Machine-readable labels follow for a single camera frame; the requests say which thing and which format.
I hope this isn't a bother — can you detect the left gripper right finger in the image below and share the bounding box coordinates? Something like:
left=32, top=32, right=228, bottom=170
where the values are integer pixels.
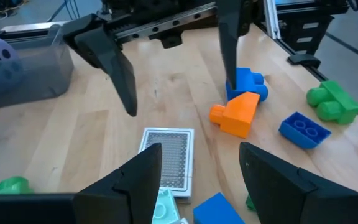
left=238, top=141, right=358, bottom=224

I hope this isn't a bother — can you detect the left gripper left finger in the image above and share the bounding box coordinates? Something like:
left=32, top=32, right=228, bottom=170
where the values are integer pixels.
left=0, top=142, right=163, bottom=224

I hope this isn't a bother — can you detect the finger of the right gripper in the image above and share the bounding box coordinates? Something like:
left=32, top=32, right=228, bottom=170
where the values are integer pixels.
left=215, top=0, right=253, bottom=90
left=61, top=12, right=139, bottom=118

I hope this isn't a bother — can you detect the small green square brick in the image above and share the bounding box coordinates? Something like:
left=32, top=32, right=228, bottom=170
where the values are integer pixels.
left=245, top=194, right=257, bottom=212

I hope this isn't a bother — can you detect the blue arch toy block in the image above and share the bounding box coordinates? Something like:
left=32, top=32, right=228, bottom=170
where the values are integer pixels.
left=225, top=67, right=269, bottom=102

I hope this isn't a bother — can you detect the green stepped toy block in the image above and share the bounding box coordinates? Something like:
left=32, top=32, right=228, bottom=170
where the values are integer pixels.
left=0, top=175, right=34, bottom=195

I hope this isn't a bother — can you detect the blue sloped toy block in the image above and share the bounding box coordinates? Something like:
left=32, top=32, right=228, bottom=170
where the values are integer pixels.
left=192, top=192, right=247, bottom=224

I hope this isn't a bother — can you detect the orange sloped toy block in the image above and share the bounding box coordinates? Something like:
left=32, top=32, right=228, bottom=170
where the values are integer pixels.
left=208, top=91, right=261, bottom=139

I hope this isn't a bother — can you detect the green chunky two-stud block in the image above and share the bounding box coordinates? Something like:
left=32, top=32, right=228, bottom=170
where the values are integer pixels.
left=305, top=80, right=358, bottom=126

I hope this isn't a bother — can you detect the dark blue square brick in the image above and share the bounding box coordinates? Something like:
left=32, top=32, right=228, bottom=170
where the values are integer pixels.
left=278, top=111, right=333, bottom=150

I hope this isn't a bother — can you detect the brown-grey plastic bin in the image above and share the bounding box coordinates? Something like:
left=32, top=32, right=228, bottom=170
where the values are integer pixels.
left=0, top=24, right=75, bottom=111

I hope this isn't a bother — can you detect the mint green small brick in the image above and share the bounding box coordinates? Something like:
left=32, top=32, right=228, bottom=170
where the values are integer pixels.
left=151, top=188, right=182, bottom=224

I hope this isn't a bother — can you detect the silver aluminium post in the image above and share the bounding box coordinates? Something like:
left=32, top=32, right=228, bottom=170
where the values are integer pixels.
left=261, top=0, right=284, bottom=40

